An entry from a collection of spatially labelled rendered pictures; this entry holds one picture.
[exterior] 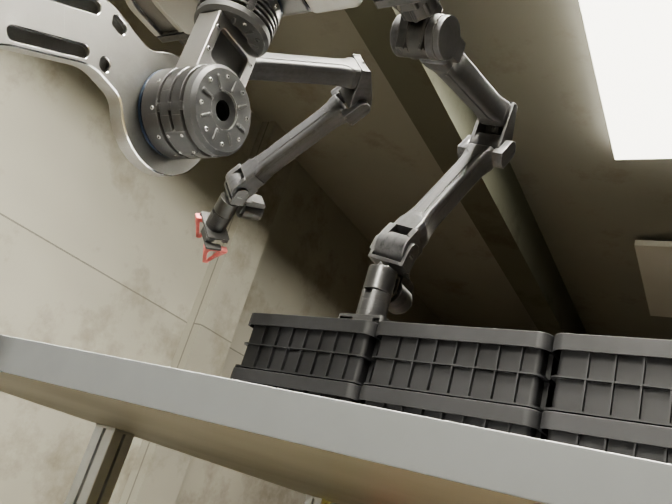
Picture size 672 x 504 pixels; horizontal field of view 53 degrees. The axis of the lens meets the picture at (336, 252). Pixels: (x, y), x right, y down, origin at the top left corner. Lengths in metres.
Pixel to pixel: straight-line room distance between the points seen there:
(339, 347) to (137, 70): 0.56
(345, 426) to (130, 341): 3.16
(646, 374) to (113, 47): 0.87
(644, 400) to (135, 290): 3.00
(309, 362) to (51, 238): 2.26
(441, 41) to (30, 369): 0.83
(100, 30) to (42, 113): 2.24
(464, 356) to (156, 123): 0.58
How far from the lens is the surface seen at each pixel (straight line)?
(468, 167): 1.44
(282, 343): 1.24
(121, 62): 1.09
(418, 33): 1.23
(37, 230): 3.26
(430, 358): 1.06
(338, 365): 1.15
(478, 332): 1.02
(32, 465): 3.45
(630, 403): 0.94
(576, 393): 0.96
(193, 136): 1.03
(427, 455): 0.50
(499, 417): 0.97
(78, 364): 0.73
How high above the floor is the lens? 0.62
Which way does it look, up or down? 21 degrees up
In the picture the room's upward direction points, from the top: 17 degrees clockwise
